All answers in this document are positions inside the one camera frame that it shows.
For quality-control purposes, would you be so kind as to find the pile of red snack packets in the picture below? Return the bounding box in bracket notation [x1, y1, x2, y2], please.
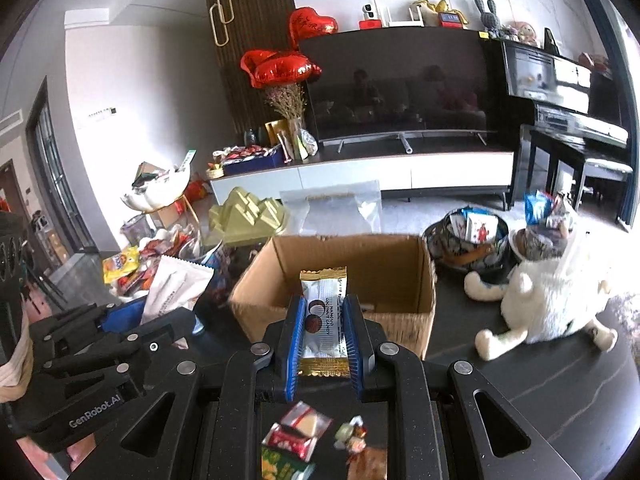
[115, 227, 201, 296]

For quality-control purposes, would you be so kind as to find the white and red snack packet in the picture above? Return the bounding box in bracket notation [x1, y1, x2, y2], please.
[280, 400, 333, 436]

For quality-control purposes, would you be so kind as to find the dried flower bouquet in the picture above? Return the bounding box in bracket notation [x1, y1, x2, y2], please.
[264, 84, 307, 121]

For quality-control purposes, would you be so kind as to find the dark slatted wood panel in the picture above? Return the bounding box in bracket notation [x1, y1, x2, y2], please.
[202, 0, 301, 136]

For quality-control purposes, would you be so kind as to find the black upright piano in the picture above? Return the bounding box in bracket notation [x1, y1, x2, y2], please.
[500, 37, 631, 211]

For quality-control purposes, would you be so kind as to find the glass vase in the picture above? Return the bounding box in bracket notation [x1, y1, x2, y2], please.
[286, 117, 307, 161]

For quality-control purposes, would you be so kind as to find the blue snack carton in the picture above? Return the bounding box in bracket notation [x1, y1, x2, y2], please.
[202, 240, 242, 307]

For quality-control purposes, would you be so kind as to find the brown snack packet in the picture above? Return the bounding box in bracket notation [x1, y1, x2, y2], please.
[347, 447, 388, 480]

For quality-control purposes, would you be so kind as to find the clear plastic container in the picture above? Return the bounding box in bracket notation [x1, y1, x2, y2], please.
[279, 180, 383, 237]

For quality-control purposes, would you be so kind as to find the small brown cardboard box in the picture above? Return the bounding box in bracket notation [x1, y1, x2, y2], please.
[147, 205, 183, 228]

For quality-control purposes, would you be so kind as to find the yellow snack packet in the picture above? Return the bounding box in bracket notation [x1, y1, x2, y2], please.
[102, 246, 141, 283]

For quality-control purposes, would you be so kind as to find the grey rabbit plush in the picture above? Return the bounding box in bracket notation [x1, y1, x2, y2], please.
[472, 0, 502, 38]

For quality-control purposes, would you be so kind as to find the large white snack bag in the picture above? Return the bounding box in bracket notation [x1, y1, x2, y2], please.
[141, 255, 215, 326]

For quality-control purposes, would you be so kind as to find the gold loop ornament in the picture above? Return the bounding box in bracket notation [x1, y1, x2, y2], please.
[209, 0, 233, 47]

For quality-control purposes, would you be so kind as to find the white router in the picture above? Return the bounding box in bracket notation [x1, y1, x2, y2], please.
[382, 4, 425, 27]

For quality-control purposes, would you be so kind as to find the white rimmed bowl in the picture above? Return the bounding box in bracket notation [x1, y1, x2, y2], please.
[509, 227, 568, 262]

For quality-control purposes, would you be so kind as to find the person's left hand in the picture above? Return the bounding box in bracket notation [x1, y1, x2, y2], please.
[15, 432, 98, 478]

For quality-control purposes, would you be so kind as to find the black piano bench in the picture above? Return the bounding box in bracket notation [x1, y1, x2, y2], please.
[520, 125, 633, 211]

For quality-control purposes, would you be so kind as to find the blue tray of snacks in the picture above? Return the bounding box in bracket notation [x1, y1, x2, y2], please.
[212, 144, 283, 177]

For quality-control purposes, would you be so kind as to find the white plush toy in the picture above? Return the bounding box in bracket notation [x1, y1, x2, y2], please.
[464, 205, 621, 361]

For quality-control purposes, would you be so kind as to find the white television cabinet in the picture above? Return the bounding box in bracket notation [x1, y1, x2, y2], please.
[209, 142, 516, 206]

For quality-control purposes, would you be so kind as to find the dark framed door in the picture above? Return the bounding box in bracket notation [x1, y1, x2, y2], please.
[25, 77, 97, 256]

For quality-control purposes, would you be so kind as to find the patterned ceramic bowl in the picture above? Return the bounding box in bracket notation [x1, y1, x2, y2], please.
[422, 207, 511, 283]

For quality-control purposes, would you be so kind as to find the blue snack packet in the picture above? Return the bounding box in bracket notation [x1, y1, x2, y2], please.
[524, 191, 555, 226]

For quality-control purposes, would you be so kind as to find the white shell-shaped stand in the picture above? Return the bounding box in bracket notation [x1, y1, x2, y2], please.
[120, 162, 193, 211]

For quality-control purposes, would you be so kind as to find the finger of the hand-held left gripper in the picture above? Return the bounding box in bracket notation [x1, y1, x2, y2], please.
[29, 301, 147, 357]
[42, 309, 197, 397]

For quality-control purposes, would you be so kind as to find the black flat screen television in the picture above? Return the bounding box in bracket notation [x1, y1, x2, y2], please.
[298, 27, 501, 153]

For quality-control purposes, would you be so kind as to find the cream rocking horse toy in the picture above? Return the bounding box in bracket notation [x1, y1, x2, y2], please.
[410, 0, 441, 26]

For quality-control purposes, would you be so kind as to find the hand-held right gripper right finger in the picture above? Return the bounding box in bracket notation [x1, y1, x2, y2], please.
[342, 294, 583, 480]

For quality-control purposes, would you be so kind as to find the green snack packet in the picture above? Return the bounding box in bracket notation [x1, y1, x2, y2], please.
[260, 447, 316, 480]

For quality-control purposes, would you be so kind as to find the gold faceted gift box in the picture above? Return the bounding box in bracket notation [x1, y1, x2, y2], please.
[209, 187, 291, 248]

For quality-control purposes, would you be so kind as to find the red gold candy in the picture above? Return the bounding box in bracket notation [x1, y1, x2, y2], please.
[347, 415, 369, 453]

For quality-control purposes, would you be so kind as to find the pink plush doll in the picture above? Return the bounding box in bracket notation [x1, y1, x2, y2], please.
[510, 21, 540, 46]

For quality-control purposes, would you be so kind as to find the white gold-edged snack bar packet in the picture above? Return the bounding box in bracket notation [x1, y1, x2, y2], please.
[298, 266, 351, 378]

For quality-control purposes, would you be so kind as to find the red heart foil balloon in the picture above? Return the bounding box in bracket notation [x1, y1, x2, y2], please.
[287, 6, 339, 51]
[240, 49, 273, 87]
[252, 52, 325, 90]

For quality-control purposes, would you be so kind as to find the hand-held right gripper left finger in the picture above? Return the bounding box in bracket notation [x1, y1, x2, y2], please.
[67, 296, 307, 480]

